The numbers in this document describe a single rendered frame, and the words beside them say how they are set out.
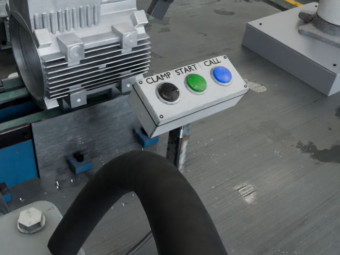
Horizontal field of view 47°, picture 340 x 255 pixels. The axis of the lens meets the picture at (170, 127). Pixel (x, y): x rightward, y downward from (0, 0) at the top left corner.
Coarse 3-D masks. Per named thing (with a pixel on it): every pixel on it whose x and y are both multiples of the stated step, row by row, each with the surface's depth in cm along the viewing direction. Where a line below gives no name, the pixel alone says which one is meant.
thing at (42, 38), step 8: (8, 8) 66; (136, 16) 68; (144, 16) 69; (136, 24) 68; (144, 24) 69; (40, 32) 59; (48, 32) 60; (40, 40) 59; (48, 40) 59; (40, 48) 60; (48, 104) 66; (56, 104) 67
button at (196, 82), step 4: (192, 76) 56; (196, 76) 56; (200, 76) 56; (188, 80) 55; (192, 80) 55; (196, 80) 56; (200, 80) 56; (204, 80) 56; (188, 84) 55; (192, 84) 55; (196, 84) 55; (200, 84) 56; (204, 84) 56; (192, 88) 55; (196, 88) 55; (200, 88) 55; (204, 88) 56
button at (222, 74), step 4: (216, 68) 58; (220, 68) 58; (224, 68) 59; (216, 72) 58; (220, 72) 58; (224, 72) 58; (228, 72) 59; (216, 76) 58; (220, 76) 58; (224, 76) 58; (228, 76) 58; (220, 80) 58; (224, 80) 58; (228, 80) 58
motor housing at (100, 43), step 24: (120, 0) 69; (24, 48) 74; (48, 48) 61; (96, 48) 64; (120, 48) 67; (144, 48) 70; (24, 72) 74; (48, 72) 61; (72, 72) 63; (96, 72) 67; (120, 72) 70; (144, 72) 74; (48, 96) 65
